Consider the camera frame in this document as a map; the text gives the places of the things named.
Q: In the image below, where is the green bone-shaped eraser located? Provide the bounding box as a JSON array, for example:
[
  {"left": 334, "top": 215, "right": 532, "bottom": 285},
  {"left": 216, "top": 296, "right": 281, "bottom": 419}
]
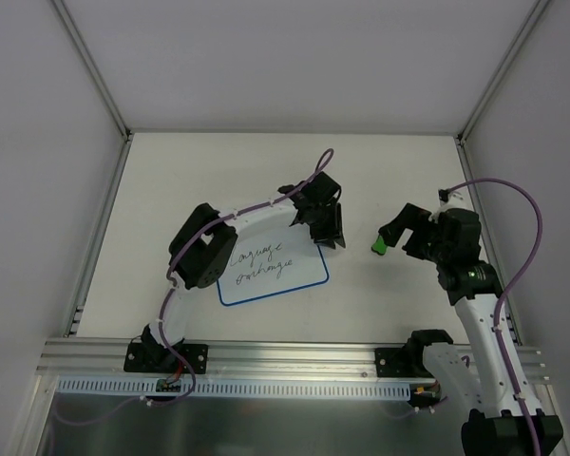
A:
[{"left": 370, "top": 235, "right": 388, "bottom": 256}]

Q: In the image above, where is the blue-framed whiteboard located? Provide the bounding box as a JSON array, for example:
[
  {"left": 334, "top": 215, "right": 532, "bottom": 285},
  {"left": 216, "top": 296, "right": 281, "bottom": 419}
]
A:
[{"left": 217, "top": 225, "right": 330, "bottom": 307}]

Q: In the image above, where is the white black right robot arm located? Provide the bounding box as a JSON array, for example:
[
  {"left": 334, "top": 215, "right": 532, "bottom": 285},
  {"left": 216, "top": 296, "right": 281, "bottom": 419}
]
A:
[{"left": 378, "top": 202, "right": 563, "bottom": 455}]

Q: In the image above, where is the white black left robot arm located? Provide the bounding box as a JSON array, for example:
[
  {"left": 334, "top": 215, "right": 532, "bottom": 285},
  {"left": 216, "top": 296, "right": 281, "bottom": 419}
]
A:
[{"left": 142, "top": 193, "right": 346, "bottom": 371}]

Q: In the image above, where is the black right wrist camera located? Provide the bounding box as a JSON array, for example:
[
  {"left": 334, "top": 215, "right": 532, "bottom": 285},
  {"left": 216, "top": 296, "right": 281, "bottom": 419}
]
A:
[{"left": 438, "top": 189, "right": 450, "bottom": 203}]

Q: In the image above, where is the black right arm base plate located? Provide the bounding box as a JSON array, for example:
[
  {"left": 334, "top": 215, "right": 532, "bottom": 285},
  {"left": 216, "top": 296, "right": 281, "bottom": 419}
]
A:
[{"left": 374, "top": 347, "right": 431, "bottom": 378}]

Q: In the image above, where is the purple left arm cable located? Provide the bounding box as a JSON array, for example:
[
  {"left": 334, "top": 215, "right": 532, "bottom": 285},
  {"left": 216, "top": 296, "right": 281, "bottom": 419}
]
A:
[{"left": 51, "top": 147, "right": 336, "bottom": 425}]

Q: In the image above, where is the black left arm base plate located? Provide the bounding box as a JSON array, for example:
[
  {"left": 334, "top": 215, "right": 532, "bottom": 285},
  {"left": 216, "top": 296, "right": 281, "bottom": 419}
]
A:
[{"left": 123, "top": 340, "right": 209, "bottom": 374}]

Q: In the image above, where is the right aluminium frame post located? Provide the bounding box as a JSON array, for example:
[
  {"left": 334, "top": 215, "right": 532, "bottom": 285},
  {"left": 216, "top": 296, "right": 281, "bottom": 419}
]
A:
[{"left": 455, "top": 0, "right": 552, "bottom": 143}]

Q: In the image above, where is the aluminium frame post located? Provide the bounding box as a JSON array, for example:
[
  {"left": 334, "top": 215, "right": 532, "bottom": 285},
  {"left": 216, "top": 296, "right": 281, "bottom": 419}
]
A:
[
  {"left": 50, "top": 0, "right": 133, "bottom": 143},
  {"left": 455, "top": 0, "right": 552, "bottom": 143}
]

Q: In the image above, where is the aluminium mounting rail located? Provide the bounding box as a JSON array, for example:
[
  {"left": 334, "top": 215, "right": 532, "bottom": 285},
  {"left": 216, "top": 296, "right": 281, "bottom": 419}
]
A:
[{"left": 35, "top": 336, "right": 552, "bottom": 384}]

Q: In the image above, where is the left aluminium frame post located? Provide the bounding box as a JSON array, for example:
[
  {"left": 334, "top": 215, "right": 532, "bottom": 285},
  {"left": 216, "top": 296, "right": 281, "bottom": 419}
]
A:
[{"left": 50, "top": 0, "right": 133, "bottom": 143}]

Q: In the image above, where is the white slotted cable duct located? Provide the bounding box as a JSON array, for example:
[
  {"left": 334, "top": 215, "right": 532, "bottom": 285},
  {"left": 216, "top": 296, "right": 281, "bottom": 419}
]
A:
[{"left": 56, "top": 375, "right": 411, "bottom": 402}]

